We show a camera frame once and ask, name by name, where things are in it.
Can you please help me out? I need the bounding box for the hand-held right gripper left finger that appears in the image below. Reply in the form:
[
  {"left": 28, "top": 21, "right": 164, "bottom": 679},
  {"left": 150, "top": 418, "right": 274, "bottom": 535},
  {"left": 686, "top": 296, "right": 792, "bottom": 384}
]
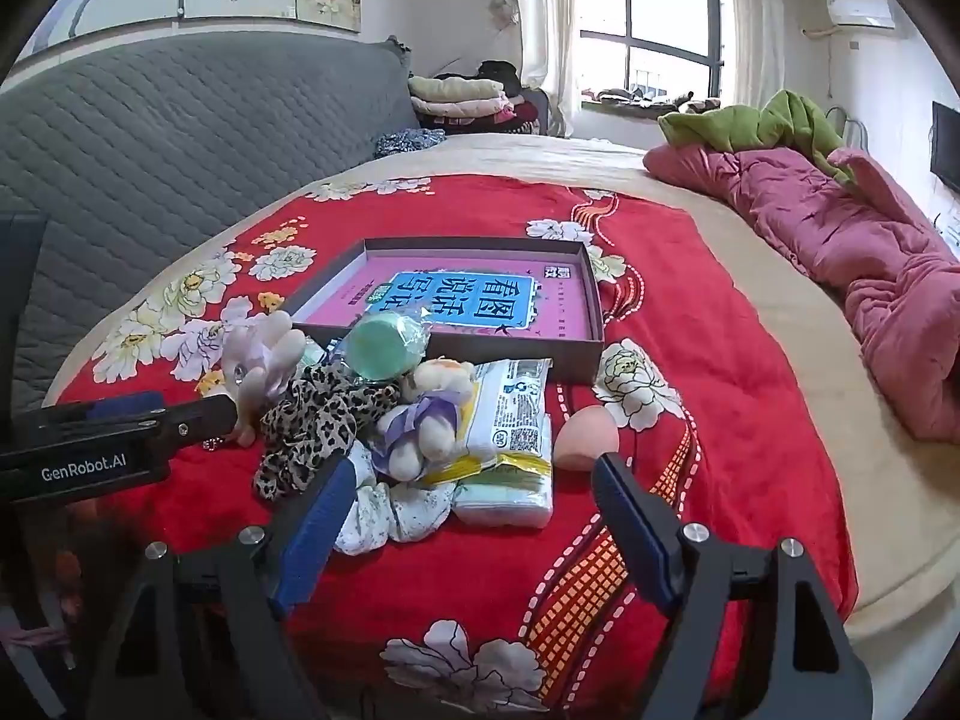
[{"left": 86, "top": 454, "right": 359, "bottom": 720}]

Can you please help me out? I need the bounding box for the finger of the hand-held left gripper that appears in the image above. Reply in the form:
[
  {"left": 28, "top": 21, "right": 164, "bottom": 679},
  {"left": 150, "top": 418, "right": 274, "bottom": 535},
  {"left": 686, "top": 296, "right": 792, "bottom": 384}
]
[
  {"left": 41, "top": 391, "right": 167, "bottom": 430},
  {"left": 154, "top": 394, "right": 241, "bottom": 457}
]

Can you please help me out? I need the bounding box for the cream folded blanket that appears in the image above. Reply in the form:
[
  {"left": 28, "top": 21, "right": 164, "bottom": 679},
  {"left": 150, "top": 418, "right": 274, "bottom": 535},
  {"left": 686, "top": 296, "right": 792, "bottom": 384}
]
[{"left": 409, "top": 76, "right": 505, "bottom": 102}]

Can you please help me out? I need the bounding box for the dark red clothes pile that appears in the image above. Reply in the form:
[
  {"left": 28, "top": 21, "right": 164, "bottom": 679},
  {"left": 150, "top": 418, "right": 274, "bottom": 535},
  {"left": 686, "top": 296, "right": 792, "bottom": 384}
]
[{"left": 420, "top": 86, "right": 552, "bottom": 137}]

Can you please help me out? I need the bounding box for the black flat television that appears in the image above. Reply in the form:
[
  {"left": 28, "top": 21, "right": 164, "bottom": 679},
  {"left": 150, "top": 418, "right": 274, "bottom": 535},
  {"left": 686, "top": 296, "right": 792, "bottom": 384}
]
[{"left": 930, "top": 100, "right": 960, "bottom": 192}]

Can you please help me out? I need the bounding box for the red floral blanket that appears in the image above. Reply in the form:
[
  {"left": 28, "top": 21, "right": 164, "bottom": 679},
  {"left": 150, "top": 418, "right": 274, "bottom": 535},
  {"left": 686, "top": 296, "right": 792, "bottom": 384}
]
[{"left": 45, "top": 176, "right": 860, "bottom": 720}]

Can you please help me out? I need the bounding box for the black garment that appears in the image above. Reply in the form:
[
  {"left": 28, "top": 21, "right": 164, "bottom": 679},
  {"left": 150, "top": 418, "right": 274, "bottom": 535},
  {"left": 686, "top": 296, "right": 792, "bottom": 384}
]
[{"left": 435, "top": 60, "right": 522, "bottom": 95}]

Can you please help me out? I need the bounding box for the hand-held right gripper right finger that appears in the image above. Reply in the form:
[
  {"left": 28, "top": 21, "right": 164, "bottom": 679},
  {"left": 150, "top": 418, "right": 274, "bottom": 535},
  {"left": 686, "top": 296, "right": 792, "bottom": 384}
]
[{"left": 591, "top": 452, "right": 875, "bottom": 720}]

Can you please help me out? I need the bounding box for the pink bunny plush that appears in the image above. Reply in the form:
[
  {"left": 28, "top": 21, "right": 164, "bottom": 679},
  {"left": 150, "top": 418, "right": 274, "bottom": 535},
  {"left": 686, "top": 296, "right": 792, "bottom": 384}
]
[{"left": 220, "top": 311, "right": 307, "bottom": 451}]

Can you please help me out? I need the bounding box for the shallow brown cardboard box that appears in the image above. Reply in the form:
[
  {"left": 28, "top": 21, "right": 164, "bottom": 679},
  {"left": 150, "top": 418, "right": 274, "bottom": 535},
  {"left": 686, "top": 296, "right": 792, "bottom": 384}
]
[{"left": 289, "top": 236, "right": 607, "bottom": 385}]

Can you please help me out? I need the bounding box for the green blanket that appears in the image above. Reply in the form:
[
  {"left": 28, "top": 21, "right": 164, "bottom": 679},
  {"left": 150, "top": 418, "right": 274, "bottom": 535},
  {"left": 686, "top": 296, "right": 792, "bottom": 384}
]
[{"left": 658, "top": 88, "right": 863, "bottom": 188}]

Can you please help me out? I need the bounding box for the pink and blue book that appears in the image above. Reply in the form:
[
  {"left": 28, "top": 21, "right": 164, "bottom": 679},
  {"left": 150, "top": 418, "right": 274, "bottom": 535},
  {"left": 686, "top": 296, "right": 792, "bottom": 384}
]
[{"left": 300, "top": 255, "right": 597, "bottom": 338}]

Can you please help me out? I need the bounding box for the cream bear plush purple ribbon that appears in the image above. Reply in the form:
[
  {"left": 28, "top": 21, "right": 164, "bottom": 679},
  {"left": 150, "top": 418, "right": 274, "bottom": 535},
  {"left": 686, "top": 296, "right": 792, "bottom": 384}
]
[{"left": 375, "top": 358, "right": 481, "bottom": 481}]

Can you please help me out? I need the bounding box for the dark framed window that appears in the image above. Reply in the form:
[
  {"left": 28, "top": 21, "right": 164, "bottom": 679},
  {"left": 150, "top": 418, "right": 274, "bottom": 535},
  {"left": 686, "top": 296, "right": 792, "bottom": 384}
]
[{"left": 574, "top": 0, "right": 725, "bottom": 102}]

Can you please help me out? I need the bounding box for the white yellow wet wipes packet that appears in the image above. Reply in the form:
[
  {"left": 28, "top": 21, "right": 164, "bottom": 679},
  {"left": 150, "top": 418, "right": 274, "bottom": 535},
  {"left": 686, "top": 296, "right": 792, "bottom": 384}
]
[{"left": 420, "top": 358, "right": 556, "bottom": 485}]

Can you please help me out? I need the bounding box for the pink folded blanket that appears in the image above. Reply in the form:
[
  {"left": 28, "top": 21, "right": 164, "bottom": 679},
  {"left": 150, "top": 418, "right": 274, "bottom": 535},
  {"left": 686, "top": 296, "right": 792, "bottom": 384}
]
[{"left": 412, "top": 94, "right": 511, "bottom": 119}]

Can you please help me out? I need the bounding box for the white curtain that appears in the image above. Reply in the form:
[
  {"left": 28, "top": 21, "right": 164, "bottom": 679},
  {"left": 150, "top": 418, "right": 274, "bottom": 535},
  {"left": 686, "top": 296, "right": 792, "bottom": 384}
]
[
  {"left": 720, "top": 0, "right": 788, "bottom": 110},
  {"left": 487, "top": 0, "right": 582, "bottom": 137}
]

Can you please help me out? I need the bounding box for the green round sponge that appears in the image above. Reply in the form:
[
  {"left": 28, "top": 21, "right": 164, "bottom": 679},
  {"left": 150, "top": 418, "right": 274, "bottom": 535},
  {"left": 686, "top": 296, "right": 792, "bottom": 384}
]
[{"left": 330, "top": 311, "right": 434, "bottom": 383}]

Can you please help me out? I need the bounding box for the grey clothes heap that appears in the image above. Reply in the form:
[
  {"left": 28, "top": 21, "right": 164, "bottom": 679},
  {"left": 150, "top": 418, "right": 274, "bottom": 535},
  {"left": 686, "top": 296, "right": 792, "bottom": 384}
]
[{"left": 581, "top": 86, "right": 721, "bottom": 110}]

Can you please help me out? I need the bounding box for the white floral cloth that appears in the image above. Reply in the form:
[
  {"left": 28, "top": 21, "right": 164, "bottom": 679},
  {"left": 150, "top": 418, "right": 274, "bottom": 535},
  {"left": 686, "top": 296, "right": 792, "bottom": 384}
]
[{"left": 330, "top": 439, "right": 460, "bottom": 557}]

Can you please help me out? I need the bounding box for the pink quilt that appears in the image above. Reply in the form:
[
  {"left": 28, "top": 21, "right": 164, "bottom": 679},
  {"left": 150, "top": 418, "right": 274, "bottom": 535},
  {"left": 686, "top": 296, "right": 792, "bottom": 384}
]
[{"left": 643, "top": 142, "right": 960, "bottom": 443}]

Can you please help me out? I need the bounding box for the grey quilted headboard cover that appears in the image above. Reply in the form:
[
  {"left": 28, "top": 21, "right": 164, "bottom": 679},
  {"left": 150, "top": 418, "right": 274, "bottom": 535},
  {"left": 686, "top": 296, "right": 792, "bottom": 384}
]
[{"left": 0, "top": 37, "right": 421, "bottom": 421}]

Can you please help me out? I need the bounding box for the pink makeup sponge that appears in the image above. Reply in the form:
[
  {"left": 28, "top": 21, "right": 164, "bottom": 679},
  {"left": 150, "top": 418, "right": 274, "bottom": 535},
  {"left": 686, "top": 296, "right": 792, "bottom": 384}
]
[{"left": 553, "top": 405, "right": 622, "bottom": 473}]

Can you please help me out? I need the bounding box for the pale green tissue pack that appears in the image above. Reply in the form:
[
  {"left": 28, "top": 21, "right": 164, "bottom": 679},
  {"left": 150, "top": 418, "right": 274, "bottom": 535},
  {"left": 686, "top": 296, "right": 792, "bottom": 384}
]
[{"left": 450, "top": 457, "right": 556, "bottom": 530}]

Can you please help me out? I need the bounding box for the white metal frame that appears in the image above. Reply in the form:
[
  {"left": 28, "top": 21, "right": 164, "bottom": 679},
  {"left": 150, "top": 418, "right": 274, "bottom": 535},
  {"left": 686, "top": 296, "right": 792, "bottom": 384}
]
[{"left": 825, "top": 105, "right": 872, "bottom": 160}]

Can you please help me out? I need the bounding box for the blue patterned cloth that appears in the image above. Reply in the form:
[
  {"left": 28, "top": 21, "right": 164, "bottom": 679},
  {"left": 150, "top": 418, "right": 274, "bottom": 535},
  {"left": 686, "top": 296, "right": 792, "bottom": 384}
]
[{"left": 373, "top": 127, "right": 447, "bottom": 160}]

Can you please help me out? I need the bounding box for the leopard print scrunchie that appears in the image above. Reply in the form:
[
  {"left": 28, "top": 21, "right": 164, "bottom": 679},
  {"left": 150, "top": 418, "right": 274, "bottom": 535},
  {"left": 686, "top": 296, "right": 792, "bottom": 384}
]
[{"left": 251, "top": 364, "right": 406, "bottom": 503}]

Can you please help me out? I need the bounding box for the white air conditioner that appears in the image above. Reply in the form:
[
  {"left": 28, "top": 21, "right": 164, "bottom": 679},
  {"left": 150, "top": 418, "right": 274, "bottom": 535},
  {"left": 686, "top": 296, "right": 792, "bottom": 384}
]
[{"left": 825, "top": 0, "right": 897, "bottom": 32}]

